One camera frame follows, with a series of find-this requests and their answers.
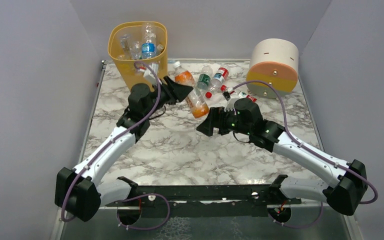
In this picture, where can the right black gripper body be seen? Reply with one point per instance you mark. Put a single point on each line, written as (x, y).
(216, 120)

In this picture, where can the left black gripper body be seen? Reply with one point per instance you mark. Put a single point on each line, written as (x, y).
(167, 91)

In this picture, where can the orange drink bottle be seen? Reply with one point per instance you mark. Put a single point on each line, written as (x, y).
(195, 100)

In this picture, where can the clear bottle red white label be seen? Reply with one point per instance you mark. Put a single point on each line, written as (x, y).
(242, 94)

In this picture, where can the clear bottle red blue label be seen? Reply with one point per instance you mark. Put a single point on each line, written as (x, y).
(219, 79)

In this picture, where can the clear unlabeled bottle white cap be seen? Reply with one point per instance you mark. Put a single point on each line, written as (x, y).
(159, 49)

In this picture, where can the clear bottle bright blue label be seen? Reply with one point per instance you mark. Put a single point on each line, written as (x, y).
(149, 40)

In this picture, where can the small clear bottle blue cap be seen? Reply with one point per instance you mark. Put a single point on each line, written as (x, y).
(125, 43)

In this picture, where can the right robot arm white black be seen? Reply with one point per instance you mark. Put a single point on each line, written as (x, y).
(342, 184)

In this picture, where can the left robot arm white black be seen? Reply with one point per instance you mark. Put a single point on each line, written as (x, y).
(78, 190)

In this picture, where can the yellow plastic mesh bin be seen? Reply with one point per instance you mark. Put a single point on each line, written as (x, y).
(126, 67)

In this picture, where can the clear bottle dark green label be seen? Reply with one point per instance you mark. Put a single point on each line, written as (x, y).
(204, 78)

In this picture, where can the white cylindrical container orange lid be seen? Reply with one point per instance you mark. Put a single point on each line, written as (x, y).
(274, 62)

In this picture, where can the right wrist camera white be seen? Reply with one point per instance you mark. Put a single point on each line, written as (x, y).
(231, 96)

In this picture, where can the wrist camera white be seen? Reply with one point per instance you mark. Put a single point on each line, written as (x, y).
(147, 74)
(231, 96)

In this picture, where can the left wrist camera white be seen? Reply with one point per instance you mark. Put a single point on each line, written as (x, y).
(147, 74)

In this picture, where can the black aluminium base frame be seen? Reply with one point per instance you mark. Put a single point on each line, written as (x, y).
(257, 193)

